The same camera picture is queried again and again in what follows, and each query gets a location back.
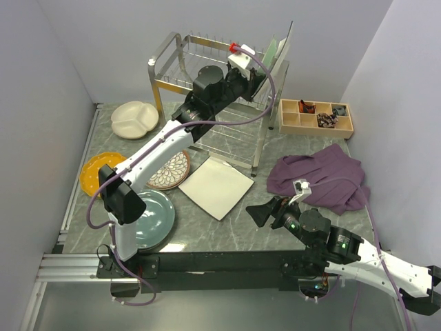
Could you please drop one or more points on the floral patterned plate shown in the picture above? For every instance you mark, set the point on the floral patterned plate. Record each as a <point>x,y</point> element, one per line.
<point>181,157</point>
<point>169,176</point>

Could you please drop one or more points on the aluminium rail frame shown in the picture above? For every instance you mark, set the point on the aluminium rail frame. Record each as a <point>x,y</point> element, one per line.
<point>57,267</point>

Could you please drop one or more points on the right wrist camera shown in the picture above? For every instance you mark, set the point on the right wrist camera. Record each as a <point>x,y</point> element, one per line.
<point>302,191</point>

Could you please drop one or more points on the purple cloth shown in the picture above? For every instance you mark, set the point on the purple cloth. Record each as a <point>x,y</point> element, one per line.
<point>338,179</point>

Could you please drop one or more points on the cream divided plate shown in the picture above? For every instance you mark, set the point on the cream divided plate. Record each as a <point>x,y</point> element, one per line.
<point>133,120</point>

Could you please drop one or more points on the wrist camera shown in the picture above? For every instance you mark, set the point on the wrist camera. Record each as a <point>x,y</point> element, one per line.
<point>241,61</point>
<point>302,191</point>

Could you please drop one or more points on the black base beam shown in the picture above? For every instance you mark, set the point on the black base beam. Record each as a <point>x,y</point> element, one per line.
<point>175,271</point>

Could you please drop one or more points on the grey item in tray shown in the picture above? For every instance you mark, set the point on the grey item in tray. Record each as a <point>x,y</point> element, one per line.
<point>339,111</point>

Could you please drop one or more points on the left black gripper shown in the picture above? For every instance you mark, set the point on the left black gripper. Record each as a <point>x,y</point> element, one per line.
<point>250,85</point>

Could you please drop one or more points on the light green plate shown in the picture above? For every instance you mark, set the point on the light green plate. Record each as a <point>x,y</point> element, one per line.
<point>270,56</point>

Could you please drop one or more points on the wooden compartment tray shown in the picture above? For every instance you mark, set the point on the wooden compartment tray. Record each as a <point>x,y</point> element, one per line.
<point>291,121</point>

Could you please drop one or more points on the patterned cloth item in tray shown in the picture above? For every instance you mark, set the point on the patterned cloth item in tray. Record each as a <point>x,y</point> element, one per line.
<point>327,120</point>

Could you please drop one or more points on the steel dish rack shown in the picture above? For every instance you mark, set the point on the steel dish rack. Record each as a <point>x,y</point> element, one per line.
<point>172,70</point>

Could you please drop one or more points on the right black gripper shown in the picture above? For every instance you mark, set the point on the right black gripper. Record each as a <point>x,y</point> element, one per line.
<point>278,205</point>

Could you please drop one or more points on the cream square plate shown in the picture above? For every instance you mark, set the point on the cream square plate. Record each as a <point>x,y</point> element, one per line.
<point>216,187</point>

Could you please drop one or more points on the orange black item in tray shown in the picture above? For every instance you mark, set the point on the orange black item in tray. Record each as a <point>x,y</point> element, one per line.
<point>307,107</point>

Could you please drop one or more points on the dark teal round plate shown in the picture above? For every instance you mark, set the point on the dark teal round plate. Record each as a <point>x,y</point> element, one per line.
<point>159,215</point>

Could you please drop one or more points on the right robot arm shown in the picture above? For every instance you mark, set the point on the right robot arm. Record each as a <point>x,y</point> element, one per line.
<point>334,250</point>

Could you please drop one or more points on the white square plate black rim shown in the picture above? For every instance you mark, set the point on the white square plate black rim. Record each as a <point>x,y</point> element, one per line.
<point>284,45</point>

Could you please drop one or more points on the orange dotted scalloped plate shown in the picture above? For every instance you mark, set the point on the orange dotted scalloped plate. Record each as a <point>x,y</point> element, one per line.
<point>89,175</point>

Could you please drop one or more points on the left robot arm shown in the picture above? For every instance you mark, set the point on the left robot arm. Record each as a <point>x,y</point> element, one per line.
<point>144,165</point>

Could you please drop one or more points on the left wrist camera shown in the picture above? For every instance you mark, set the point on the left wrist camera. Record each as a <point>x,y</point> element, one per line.
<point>241,61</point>

